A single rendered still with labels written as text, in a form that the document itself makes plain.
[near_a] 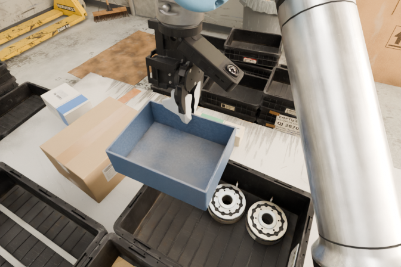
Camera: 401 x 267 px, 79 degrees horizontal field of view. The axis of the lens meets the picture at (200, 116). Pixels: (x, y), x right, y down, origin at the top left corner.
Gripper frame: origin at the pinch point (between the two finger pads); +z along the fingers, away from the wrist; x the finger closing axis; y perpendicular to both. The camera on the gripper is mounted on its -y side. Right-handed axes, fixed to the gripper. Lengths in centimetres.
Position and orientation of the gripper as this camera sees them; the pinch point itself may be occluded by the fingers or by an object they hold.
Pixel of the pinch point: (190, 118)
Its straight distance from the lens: 51.5
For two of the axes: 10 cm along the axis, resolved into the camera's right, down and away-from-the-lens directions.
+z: -0.4, 7.5, 6.6
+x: -4.4, 5.8, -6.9
